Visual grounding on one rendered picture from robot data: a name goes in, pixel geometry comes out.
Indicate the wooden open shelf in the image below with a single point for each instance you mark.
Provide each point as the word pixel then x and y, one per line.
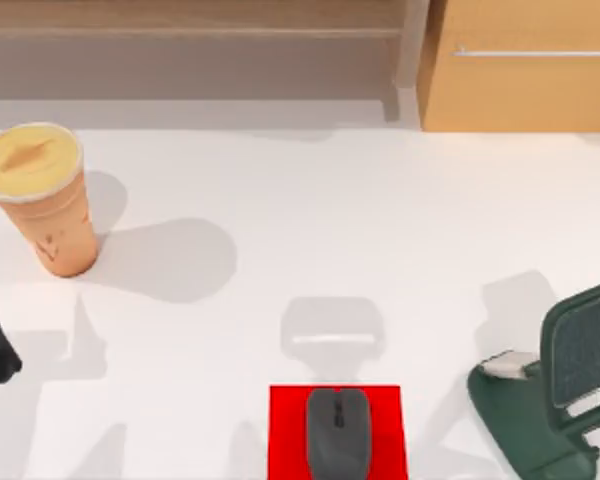
pixel 190 45

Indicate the wooden cupboard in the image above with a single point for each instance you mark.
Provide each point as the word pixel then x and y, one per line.
pixel 510 90

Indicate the dark grey computer mouse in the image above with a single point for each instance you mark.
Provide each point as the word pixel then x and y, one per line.
pixel 338 440

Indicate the red square mat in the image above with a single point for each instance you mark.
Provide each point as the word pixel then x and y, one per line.
pixel 286 435

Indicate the dark green phone stand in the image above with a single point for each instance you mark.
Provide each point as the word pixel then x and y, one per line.
pixel 570 380

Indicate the orange cup with yellow top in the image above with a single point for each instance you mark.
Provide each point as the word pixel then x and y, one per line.
pixel 50 220

